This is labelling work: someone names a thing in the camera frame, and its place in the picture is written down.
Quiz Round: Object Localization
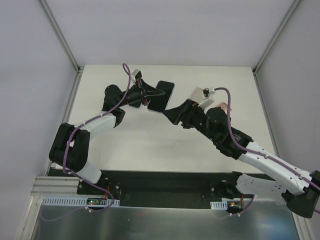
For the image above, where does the black phone clear case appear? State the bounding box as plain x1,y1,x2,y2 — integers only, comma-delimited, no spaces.
147,80,175,113

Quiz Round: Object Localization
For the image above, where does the beige phone case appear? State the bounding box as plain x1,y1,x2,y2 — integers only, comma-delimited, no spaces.
189,87,205,104

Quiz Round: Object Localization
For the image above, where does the pink phone case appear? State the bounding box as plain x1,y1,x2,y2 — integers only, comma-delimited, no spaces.
216,102,232,115

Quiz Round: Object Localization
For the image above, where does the phone from beige case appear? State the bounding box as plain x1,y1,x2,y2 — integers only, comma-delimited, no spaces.
128,100,141,109

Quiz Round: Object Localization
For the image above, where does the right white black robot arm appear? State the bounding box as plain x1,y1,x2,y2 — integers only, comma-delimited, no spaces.
163,99,320,219

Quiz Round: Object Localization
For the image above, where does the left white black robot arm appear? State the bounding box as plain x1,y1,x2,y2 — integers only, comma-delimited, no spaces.
48,79,165,195

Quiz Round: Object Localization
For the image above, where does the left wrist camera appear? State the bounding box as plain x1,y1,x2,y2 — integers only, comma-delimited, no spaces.
131,69,142,82

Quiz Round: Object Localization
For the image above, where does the left aluminium frame post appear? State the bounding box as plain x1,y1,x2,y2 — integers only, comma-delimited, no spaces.
37,0,81,74

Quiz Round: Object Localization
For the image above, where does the aluminium frame post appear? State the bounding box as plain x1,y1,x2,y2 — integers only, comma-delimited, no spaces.
37,0,81,74
252,0,303,76

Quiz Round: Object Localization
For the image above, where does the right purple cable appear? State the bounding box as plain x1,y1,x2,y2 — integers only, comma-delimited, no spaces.
214,87,320,216

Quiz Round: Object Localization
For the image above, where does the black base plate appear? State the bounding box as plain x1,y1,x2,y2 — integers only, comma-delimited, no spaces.
77,169,276,208

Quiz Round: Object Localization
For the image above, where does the right white cable duct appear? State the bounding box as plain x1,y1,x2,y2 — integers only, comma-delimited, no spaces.
210,200,228,211

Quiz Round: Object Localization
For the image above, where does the white cable duct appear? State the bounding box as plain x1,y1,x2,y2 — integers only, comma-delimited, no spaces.
42,196,120,208
210,200,228,211

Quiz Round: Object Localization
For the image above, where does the left white cable duct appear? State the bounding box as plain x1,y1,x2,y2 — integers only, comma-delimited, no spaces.
42,196,120,208

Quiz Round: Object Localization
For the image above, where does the right aluminium frame post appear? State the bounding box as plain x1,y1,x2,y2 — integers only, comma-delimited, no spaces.
252,0,303,76

